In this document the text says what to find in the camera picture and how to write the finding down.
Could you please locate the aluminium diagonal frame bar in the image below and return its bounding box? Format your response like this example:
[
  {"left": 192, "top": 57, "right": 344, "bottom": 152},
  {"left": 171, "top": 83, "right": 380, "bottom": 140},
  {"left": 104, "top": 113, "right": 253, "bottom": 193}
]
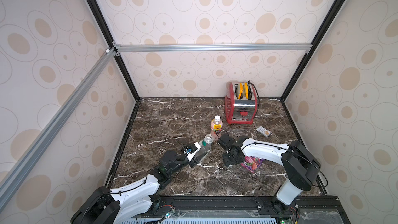
[{"left": 1, "top": 48, "right": 117, "bottom": 211}]

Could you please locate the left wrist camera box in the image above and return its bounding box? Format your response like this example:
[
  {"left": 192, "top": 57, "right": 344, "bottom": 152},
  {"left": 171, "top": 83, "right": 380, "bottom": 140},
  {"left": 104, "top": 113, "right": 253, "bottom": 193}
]
[{"left": 183, "top": 142, "right": 201, "bottom": 161}]

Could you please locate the green label water bottle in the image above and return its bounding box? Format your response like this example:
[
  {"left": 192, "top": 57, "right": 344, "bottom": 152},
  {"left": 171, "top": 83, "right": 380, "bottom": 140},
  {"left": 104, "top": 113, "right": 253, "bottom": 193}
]
[{"left": 198, "top": 134, "right": 214, "bottom": 163}]

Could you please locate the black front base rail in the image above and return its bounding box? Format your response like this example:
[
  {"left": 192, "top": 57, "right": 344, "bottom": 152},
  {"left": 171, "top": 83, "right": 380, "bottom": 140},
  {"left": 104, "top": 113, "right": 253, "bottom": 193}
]
[{"left": 120, "top": 196, "right": 350, "bottom": 224}]

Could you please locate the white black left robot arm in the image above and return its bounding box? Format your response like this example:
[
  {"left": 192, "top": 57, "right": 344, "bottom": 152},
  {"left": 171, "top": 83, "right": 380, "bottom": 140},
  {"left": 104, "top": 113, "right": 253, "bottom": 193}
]
[{"left": 70, "top": 143, "right": 201, "bottom": 224}]

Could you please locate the purple candy bag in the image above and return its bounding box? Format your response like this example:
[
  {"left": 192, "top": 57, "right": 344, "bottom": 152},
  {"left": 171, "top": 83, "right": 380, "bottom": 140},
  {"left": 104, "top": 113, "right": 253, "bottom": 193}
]
[{"left": 241, "top": 156, "right": 264, "bottom": 173}]

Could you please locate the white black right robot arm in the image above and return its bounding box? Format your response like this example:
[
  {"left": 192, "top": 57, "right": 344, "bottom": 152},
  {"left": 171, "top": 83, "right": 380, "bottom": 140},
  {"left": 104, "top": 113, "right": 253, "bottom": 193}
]
[{"left": 218, "top": 134, "right": 321, "bottom": 213}]

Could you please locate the black toaster power cable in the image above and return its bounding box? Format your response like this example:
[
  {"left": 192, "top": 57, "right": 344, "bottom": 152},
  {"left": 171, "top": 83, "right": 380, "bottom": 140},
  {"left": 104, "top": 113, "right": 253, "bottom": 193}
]
[{"left": 247, "top": 80, "right": 261, "bottom": 113}]

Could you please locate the clear pink drink bottle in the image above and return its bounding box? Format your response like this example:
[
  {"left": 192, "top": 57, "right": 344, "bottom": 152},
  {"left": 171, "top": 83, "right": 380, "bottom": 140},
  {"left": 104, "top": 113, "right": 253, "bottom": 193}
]
[{"left": 210, "top": 118, "right": 223, "bottom": 141}]

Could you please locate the red and steel toaster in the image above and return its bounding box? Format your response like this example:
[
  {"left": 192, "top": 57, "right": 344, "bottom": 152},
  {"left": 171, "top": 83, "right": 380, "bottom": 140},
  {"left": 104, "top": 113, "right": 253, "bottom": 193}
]
[{"left": 224, "top": 81, "right": 259, "bottom": 124}]

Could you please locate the white cracker snack packet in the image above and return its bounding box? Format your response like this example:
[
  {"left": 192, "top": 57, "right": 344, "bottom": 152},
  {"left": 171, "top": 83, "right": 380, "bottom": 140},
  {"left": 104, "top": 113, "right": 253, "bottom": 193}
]
[{"left": 256, "top": 126, "right": 271, "bottom": 138}]

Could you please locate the aluminium horizontal frame bar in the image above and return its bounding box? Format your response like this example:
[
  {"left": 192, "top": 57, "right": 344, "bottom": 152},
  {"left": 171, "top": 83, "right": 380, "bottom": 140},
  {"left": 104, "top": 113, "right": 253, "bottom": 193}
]
[{"left": 109, "top": 43, "right": 313, "bottom": 55}]

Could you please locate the yellow toy toast slice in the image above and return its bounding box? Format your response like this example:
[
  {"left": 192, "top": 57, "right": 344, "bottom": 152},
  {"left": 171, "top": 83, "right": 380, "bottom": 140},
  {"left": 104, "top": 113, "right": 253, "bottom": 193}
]
[
  {"left": 243, "top": 83, "right": 250, "bottom": 100},
  {"left": 235, "top": 83, "right": 243, "bottom": 100}
]

